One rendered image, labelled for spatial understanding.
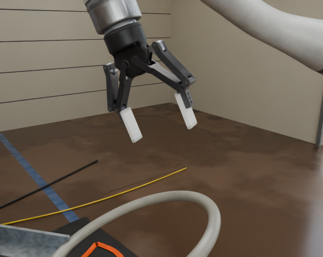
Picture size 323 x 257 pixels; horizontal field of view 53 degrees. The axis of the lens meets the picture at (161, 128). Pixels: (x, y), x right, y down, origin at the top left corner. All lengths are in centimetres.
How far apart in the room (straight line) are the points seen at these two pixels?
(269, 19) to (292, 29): 5
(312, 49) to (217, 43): 588
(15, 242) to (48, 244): 11
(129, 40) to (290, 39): 30
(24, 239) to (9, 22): 521
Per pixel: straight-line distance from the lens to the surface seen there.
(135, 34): 60
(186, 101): 58
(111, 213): 107
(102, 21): 60
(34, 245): 110
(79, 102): 659
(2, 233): 116
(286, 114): 572
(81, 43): 650
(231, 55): 632
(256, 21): 62
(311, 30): 68
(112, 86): 67
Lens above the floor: 173
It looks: 17 degrees down
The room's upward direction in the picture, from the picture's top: straight up
